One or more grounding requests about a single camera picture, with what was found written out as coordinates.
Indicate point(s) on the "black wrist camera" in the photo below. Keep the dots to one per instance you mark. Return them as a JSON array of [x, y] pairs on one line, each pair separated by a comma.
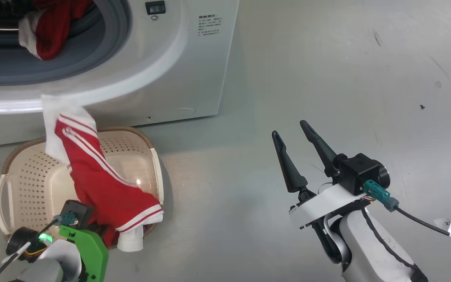
[[360, 172], [77, 213]]

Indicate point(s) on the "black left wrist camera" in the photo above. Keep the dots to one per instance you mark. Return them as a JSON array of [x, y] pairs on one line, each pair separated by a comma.
[[77, 213]]

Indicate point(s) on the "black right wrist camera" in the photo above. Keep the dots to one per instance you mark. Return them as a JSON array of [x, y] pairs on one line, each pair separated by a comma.
[[360, 172]]

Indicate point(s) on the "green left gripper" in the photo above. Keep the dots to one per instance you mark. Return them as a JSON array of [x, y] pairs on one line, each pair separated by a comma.
[[90, 250]]

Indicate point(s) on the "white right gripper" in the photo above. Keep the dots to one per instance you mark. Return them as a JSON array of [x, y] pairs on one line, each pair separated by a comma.
[[323, 205]]

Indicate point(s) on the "cream perforated laundry basket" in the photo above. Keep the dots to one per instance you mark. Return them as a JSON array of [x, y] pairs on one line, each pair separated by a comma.
[[29, 184]]

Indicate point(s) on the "white washing machine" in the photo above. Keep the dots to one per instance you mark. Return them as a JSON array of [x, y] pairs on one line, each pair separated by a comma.
[[178, 70]]

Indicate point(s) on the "red shorts with white stripes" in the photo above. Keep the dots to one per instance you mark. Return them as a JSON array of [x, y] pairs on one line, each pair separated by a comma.
[[100, 180]]

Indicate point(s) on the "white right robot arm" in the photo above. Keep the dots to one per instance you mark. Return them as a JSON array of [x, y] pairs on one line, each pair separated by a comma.
[[370, 250]]

